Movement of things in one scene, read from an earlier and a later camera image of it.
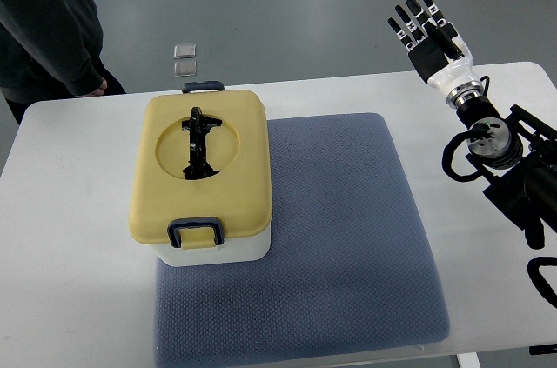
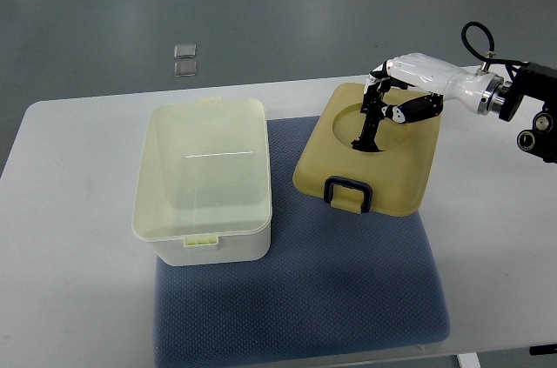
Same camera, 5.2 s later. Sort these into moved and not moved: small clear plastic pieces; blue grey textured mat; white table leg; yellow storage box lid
Moved: yellow storage box lid
Not moved: white table leg; blue grey textured mat; small clear plastic pieces
